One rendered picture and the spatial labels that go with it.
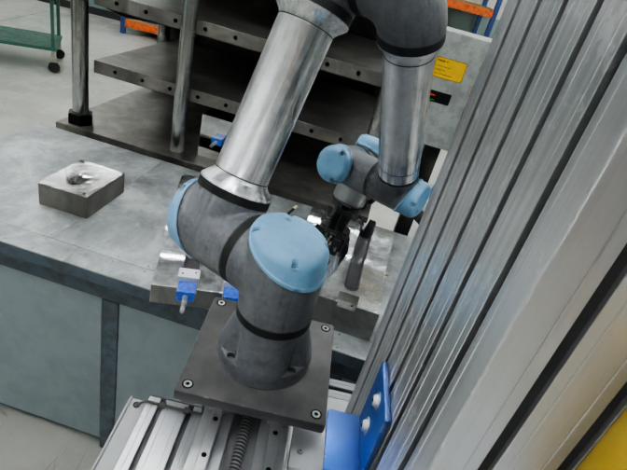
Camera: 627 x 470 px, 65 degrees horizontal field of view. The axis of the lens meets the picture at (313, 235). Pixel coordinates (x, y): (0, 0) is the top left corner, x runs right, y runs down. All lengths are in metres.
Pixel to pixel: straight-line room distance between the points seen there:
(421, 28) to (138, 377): 1.26
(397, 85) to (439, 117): 1.16
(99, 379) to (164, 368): 0.24
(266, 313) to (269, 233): 0.11
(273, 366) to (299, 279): 0.15
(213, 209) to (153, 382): 0.94
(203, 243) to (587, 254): 0.56
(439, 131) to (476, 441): 1.65
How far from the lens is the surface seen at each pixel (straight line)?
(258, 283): 0.67
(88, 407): 1.82
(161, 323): 1.41
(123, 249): 1.42
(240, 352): 0.75
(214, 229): 0.72
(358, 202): 1.09
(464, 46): 1.86
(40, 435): 2.03
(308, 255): 0.66
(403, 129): 0.80
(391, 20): 0.69
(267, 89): 0.72
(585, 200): 0.25
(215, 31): 1.94
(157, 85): 2.08
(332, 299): 1.21
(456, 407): 0.33
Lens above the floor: 1.61
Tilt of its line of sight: 30 degrees down
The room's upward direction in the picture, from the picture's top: 15 degrees clockwise
